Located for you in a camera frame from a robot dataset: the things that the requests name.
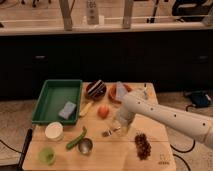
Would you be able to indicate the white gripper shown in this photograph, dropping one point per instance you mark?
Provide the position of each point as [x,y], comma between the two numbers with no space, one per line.
[124,117]

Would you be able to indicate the silver fork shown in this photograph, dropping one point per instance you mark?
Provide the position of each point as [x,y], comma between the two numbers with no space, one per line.
[109,132]

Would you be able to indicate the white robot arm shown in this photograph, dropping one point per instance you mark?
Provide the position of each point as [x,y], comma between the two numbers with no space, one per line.
[195,126]

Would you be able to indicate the orange peach fruit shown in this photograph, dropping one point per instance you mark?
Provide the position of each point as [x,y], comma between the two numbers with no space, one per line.
[103,111]

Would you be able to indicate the grey cloth in bowl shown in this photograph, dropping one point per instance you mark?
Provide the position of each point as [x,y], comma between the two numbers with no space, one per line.
[120,91]

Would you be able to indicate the orange bowl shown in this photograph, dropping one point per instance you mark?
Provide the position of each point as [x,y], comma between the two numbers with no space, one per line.
[112,93]

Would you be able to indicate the bunch of dark grapes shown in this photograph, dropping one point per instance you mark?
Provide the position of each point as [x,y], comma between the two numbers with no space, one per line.
[143,146]

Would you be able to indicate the yellow banana piece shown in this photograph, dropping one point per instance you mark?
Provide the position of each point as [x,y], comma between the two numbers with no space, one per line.
[85,109]

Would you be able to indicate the white marker pen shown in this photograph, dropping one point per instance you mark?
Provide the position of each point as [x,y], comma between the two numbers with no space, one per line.
[145,91]

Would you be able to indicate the dark bowl with striped item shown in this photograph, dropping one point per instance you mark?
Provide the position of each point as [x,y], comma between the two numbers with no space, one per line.
[96,90]

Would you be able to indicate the small metal cup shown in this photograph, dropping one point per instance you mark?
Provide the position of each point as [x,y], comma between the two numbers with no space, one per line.
[85,146]

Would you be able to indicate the blue sponge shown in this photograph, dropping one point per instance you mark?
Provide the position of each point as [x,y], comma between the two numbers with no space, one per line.
[67,110]

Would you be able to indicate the white round container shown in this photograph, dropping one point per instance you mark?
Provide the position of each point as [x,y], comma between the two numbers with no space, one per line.
[54,131]

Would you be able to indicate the green plastic tray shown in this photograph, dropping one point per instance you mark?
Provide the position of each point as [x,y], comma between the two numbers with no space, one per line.
[55,93]

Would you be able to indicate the blue black device on floor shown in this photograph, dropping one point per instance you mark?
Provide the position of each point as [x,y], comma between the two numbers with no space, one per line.
[199,99]

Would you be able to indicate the green plastic cup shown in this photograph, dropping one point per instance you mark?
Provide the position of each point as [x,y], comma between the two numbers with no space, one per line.
[46,156]

